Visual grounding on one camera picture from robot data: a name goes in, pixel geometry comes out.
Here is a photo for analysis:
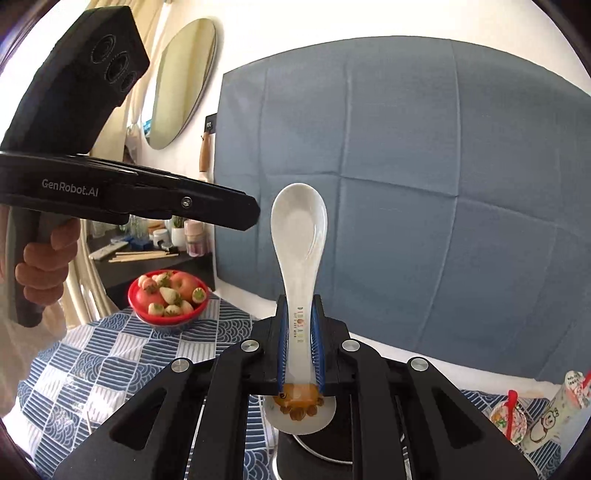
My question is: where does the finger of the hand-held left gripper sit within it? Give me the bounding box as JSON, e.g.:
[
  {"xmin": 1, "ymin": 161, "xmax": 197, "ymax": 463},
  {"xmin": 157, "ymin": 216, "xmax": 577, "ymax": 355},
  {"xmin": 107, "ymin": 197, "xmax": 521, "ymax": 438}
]
[
  {"xmin": 83, "ymin": 156, "xmax": 246, "ymax": 195},
  {"xmin": 98, "ymin": 180, "xmax": 262, "ymax": 232}
]

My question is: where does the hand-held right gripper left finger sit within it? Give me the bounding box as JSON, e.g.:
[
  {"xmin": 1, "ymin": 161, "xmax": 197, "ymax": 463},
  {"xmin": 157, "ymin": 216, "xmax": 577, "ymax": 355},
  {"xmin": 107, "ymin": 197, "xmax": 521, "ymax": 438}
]
[{"xmin": 53, "ymin": 295, "xmax": 289, "ymax": 480}]

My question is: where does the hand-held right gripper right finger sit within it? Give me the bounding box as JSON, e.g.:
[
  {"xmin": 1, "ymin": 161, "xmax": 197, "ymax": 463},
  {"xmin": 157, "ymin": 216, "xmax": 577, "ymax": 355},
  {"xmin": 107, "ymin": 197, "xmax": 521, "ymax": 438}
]
[{"xmin": 311, "ymin": 295, "xmax": 539, "ymax": 480}]

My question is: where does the white spoon with bear print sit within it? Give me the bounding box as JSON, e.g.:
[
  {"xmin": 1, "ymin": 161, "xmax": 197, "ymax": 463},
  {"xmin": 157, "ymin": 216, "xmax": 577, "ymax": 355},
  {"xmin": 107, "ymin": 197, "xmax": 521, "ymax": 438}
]
[{"xmin": 263, "ymin": 382, "xmax": 336, "ymax": 435}]

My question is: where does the white spoon with lettered handle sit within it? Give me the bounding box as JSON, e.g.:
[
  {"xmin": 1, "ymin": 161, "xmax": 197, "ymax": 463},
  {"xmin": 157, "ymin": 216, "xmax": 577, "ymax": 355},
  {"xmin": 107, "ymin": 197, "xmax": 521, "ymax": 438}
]
[{"xmin": 270, "ymin": 183, "xmax": 329, "ymax": 386}]

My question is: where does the person's left hand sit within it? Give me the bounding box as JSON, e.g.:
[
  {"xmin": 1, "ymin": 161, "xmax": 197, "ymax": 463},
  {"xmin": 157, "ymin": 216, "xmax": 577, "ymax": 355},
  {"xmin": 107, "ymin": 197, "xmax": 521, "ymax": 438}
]
[{"xmin": 15, "ymin": 218, "xmax": 81, "ymax": 306}]

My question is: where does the pink jar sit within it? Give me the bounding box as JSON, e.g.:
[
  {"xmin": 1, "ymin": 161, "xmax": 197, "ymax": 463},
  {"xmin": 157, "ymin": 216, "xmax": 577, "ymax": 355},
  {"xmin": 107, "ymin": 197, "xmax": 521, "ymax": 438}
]
[{"xmin": 184, "ymin": 220, "xmax": 209, "ymax": 257}]

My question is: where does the red apple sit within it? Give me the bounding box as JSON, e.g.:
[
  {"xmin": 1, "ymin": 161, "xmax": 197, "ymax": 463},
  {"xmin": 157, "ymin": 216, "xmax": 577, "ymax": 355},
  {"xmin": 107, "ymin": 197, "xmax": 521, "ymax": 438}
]
[
  {"xmin": 137, "ymin": 286, "xmax": 167, "ymax": 317},
  {"xmin": 172, "ymin": 272, "xmax": 204, "ymax": 302}
]

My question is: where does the pile of white strawberries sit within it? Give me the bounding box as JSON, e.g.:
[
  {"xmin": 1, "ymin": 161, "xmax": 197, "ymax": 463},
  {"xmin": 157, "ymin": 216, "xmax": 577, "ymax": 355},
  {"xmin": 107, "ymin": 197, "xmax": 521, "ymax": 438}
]
[{"xmin": 139, "ymin": 271, "xmax": 207, "ymax": 317}]

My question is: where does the black side table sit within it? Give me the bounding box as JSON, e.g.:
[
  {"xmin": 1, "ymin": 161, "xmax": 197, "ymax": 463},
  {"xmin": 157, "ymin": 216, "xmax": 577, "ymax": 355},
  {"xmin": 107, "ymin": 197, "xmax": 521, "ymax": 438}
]
[{"xmin": 88, "ymin": 249, "xmax": 216, "ymax": 311}]

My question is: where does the red fruit bowl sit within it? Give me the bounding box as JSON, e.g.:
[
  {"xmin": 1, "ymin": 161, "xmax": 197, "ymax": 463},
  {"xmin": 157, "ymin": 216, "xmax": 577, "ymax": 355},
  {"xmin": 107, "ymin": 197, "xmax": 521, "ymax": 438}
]
[{"xmin": 128, "ymin": 270, "xmax": 209, "ymax": 328}]

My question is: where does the blue patterned tablecloth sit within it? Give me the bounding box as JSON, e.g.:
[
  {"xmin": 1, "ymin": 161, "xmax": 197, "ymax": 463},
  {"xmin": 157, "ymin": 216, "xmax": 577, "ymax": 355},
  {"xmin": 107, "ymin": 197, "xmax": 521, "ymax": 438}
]
[{"xmin": 18, "ymin": 295, "xmax": 568, "ymax": 480}]

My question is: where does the grey-blue cloth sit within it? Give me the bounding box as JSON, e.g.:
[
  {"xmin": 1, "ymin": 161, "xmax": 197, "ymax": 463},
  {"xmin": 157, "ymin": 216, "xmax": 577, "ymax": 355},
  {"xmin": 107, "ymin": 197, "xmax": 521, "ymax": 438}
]
[{"xmin": 213, "ymin": 38, "xmax": 591, "ymax": 384}]

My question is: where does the small red-rimmed dessert cup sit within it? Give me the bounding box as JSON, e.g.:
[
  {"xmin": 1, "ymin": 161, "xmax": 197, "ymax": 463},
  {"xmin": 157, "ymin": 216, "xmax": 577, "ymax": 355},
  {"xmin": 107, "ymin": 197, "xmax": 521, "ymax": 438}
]
[{"xmin": 489, "ymin": 390, "xmax": 528, "ymax": 445}]

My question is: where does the cartoon print drink cup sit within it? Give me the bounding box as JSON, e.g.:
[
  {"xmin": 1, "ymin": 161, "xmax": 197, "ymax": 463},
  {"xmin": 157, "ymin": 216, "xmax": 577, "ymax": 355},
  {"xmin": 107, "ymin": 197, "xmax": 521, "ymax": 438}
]
[{"xmin": 522, "ymin": 369, "xmax": 591, "ymax": 455}]

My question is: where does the oval wall mirror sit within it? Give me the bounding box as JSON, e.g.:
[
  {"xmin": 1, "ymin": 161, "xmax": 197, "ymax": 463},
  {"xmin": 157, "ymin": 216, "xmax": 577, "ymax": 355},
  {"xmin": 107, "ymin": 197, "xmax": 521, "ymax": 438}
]
[{"xmin": 147, "ymin": 18, "xmax": 218, "ymax": 151}]

